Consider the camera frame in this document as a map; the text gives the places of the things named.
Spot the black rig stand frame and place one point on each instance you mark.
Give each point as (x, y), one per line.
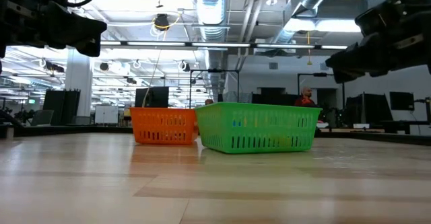
(214, 70)
(320, 74)

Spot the black partition panels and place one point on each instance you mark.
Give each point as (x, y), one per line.
(367, 108)
(61, 106)

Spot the green plastic basket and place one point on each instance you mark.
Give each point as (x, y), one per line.
(256, 111)

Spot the white cabinet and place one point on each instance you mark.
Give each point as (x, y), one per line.
(106, 114)

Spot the person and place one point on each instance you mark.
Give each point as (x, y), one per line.
(305, 99)
(209, 102)

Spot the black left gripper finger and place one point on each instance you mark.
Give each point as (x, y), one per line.
(91, 49)
(77, 29)

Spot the orange plastic basket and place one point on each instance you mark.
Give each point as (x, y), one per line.
(161, 116)

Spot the black overhead camera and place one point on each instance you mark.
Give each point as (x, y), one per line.
(161, 21)

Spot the black desk monitor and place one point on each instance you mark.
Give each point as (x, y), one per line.
(155, 97)
(401, 100)

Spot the white building pillar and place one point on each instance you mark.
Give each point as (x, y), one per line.
(79, 82)

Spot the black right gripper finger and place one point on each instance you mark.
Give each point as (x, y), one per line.
(370, 56)
(345, 77)

